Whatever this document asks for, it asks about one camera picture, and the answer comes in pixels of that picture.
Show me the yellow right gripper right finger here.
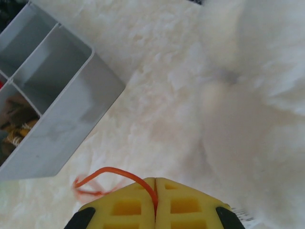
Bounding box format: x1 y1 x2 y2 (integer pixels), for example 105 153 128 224
154 177 244 229

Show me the grey compartment organizer box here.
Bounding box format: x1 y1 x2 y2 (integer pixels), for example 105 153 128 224
0 0 126 181

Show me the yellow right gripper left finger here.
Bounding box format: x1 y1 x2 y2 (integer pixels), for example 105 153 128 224
63 177 157 229

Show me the orange thin cable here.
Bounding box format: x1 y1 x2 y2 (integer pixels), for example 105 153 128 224
72 167 159 208

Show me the white plush toy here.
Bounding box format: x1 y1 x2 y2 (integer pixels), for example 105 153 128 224
199 0 305 225

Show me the brown yellow knitted sock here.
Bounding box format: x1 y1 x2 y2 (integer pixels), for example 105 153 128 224
0 94 40 165

